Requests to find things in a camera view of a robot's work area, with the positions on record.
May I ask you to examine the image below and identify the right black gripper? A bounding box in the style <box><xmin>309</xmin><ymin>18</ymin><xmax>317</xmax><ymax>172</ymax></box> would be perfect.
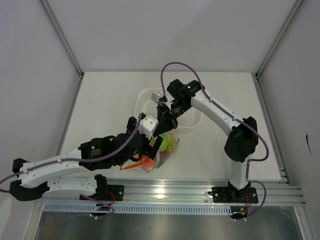
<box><xmin>153</xmin><ymin>100</ymin><xmax>191</xmax><ymax>138</ymax></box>

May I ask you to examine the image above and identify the red grape bunch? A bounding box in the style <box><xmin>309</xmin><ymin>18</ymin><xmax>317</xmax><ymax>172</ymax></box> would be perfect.
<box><xmin>159</xmin><ymin>151</ymin><xmax>171</xmax><ymax>165</ymax></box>

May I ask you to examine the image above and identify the red peach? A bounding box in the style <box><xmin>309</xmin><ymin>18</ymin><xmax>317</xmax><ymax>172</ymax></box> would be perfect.
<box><xmin>141</xmin><ymin>156</ymin><xmax>156</xmax><ymax>172</ymax></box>

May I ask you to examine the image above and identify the green apple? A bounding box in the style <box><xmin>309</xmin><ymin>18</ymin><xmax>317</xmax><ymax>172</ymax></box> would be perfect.
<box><xmin>159</xmin><ymin>134</ymin><xmax>171</xmax><ymax>152</ymax></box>

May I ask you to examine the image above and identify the clear orange zip top bag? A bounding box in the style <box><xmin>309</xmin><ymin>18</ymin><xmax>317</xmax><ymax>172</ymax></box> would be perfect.
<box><xmin>119</xmin><ymin>132</ymin><xmax>180</xmax><ymax>173</ymax></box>

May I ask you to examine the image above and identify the yellow pear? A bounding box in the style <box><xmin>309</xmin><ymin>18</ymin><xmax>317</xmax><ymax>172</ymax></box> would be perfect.
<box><xmin>168</xmin><ymin>135</ymin><xmax>180</xmax><ymax>154</ymax></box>

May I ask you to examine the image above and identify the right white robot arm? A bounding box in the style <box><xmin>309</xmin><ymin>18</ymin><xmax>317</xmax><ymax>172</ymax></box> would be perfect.
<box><xmin>151</xmin><ymin>79</ymin><xmax>259</xmax><ymax>202</ymax></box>

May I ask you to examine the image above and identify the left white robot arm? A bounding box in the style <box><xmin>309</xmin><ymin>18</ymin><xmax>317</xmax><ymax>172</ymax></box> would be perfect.
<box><xmin>9</xmin><ymin>113</ymin><xmax>163</xmax><ymax>202</ymax></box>

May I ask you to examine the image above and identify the white perforated plastic basket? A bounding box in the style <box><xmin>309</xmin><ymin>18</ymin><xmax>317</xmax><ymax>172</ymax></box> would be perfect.
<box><xmin>134</xmin><ymin>87</ymin><xmax>203</xmax><ymax>132</ymax></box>

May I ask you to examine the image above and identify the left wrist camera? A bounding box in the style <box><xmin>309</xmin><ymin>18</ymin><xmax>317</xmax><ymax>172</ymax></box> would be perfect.
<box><xmin>138</xmin><ymin>114</ymin><xmax>159</xmax><ymax>140</ymax></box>

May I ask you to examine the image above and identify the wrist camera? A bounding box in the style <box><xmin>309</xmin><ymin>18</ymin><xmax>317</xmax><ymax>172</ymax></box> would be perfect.
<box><xmin>151</xmin><ymin>92</ymin><xmax>171</xmax><ymax>108</ymax></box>
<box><xmin>138</xmin><ymin>114</ymin><xmax>159</xmax><ymax>140</ymax></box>

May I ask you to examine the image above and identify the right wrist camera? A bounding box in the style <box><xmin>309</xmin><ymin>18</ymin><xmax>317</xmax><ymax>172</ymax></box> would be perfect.
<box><xmin>151</xmin><ymin>92</ymin><xmax>171</xmax><ymax>108</ymax></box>

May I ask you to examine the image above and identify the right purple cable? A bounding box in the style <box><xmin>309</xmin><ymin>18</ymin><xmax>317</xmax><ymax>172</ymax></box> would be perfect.
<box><xmin>160</xmin><ymin>61</ymin><xmax>270</xmax><ymax>221</ymax></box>

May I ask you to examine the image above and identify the purple cable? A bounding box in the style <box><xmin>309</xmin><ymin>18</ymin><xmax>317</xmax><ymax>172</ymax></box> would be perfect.
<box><xmin>160</xmin><ymin>61</ymin><xmax>270</xmax><ymax>221</ymax></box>
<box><xmin>0</xmin><ymin>112</ymin><xmax>147</xmax><ymax>223</ymax></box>

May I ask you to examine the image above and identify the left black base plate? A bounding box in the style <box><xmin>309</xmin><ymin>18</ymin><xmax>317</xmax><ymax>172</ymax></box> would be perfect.
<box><xmin>107</xmin><ymin>185</ymin><xmax>125</xmax><ymax>202</ymax></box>

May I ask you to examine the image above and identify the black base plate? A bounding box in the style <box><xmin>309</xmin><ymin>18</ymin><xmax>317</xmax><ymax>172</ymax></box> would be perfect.
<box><xmin>107</xmin><ymin>185</ymin><xmax>125</xmax><ymax>202</ymax></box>
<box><xmin>207</xmin><ymin>186</ymin><xmax>259</xmax><ymax>204</ymax></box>

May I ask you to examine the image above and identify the aluminium rail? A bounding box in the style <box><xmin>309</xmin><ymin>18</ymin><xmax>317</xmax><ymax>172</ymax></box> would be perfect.
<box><xmin>33</xmin><ymin>178</ymin><xmax>307</xmax><ymax>207</ymax></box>

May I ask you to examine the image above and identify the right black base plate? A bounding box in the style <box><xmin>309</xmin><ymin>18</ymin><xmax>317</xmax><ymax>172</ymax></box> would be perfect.
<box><xmin>207</xmin><ymin>186</ymin><xmax>259</xmax><ymax>204</ymax></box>

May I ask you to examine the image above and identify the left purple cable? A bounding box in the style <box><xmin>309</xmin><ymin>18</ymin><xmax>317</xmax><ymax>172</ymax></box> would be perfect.
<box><xmin>0</xmin><ymin>112</ymin><xmax>147</xmax><ymax>223</ymax></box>

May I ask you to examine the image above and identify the slotted cable duct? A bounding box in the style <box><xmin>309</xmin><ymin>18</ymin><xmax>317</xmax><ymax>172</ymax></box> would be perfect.
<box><xmin>43</xmin><ymin>202</ymin><xmax>233</xmax><ymax>216</ymax></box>

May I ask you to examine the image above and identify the right aluminium frame post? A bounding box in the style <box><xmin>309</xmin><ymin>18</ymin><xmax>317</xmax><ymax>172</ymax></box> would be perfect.
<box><xmin>255</xmin><ymin>0</ymin><xmax>307</xmax><ymax>80</ymax></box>

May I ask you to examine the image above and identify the aluminium frame post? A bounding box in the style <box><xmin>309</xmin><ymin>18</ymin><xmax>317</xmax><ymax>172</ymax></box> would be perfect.
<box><xmin>255</xmin><ymin>0</ymin><xmax>307</xmax><ymax>80</ymax></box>
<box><xmin>38</xmin><ymin>0</ymin><xmax>84</xmax><ymax>79</ymax></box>

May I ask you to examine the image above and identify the left aluminium frame post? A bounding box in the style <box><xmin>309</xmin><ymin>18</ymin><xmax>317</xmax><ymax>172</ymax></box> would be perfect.
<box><xmin>38</xmin><ymin>0</ymin><xmax>84</xmax><ymax>79</ymax></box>

